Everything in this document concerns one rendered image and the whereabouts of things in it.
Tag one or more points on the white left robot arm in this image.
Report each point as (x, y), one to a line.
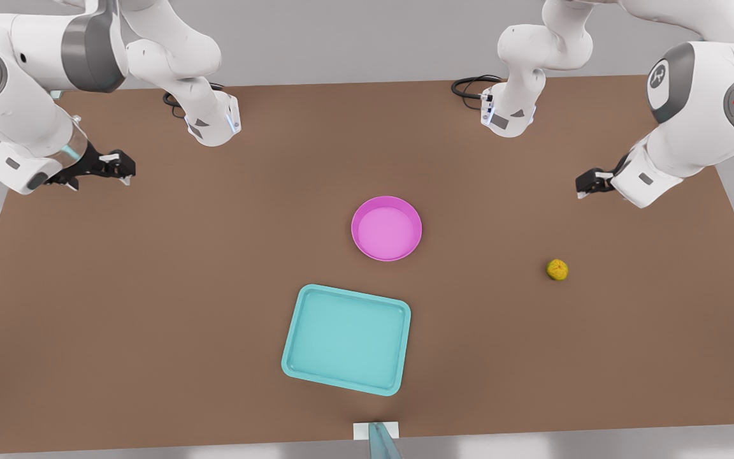
(698, 108)

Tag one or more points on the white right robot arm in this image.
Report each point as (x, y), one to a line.
(23, 95)

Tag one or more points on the pink round plate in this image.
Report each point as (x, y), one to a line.
(386, 228)

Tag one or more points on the teal rectangular tray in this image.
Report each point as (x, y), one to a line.
(346, 339)

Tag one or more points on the small orange fruit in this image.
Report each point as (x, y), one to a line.
(557, 269)

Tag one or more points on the white frame post foot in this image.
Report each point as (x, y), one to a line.
(360, 431)

